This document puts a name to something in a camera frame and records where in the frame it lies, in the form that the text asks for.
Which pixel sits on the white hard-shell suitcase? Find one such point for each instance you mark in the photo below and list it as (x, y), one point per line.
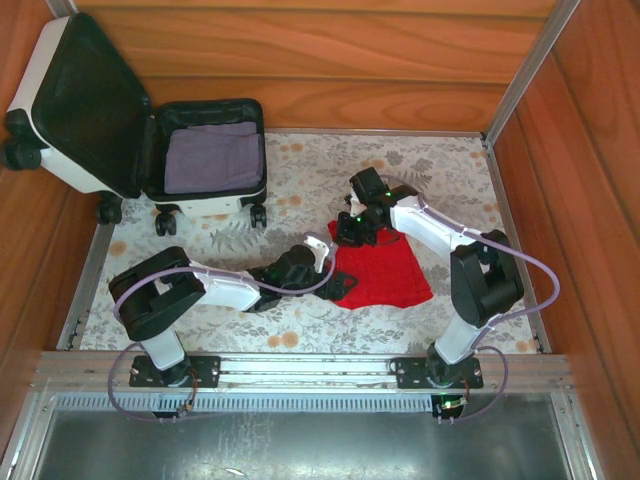
(60, 150)

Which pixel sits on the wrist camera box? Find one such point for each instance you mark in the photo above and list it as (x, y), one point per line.
(367, 184)
(320, 250)

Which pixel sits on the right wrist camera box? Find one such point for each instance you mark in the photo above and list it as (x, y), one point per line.
(367, 184)

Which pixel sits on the red cloth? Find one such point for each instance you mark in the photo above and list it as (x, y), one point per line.
(380, 280)

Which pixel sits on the purple trousers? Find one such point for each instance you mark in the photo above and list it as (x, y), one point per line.
(210, 160)

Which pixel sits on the shiny metal sheet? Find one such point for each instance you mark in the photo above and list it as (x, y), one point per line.
(300, 445)

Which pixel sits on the aluminium corner post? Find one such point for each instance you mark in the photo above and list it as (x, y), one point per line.
(62, 6)
(530, 65)

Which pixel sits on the small green-lit circuit board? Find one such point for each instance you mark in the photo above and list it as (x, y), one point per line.
(450, 404)

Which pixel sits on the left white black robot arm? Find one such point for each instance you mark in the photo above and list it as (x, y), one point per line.
(230, 292)

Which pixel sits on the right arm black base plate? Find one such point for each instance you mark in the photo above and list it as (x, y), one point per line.
(412, 372)

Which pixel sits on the aluminium mounting rail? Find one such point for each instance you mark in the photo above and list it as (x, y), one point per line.
(310, 372)

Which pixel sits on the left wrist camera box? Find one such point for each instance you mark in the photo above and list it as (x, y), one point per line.
(320, 250)

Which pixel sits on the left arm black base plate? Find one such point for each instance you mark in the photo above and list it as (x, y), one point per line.
(205, 371)

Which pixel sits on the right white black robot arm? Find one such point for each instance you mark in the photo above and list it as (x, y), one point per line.
(430, 230)

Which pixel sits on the floral table mat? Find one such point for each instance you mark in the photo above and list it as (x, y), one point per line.
(225, 331)

